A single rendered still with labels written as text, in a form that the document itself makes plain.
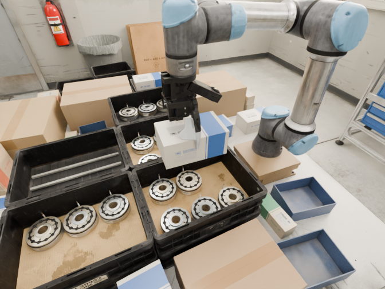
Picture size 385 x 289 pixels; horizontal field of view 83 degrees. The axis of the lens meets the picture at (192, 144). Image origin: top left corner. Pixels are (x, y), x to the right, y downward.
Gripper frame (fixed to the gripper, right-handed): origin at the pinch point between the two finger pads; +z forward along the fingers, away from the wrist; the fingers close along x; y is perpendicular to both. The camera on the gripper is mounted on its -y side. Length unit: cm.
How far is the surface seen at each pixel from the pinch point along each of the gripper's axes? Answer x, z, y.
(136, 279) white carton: 26.0, 22.6, 25.1
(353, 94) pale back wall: -125, 102, -278
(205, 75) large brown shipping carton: -83, 21, -41
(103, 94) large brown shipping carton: -79, 21, 27
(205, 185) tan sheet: 0.0, 27.9, -5.8
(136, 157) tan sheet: -26.0, 27.8, 17.6
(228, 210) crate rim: 18.6, 18.2, -5.5
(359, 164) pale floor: -31, 113, -184
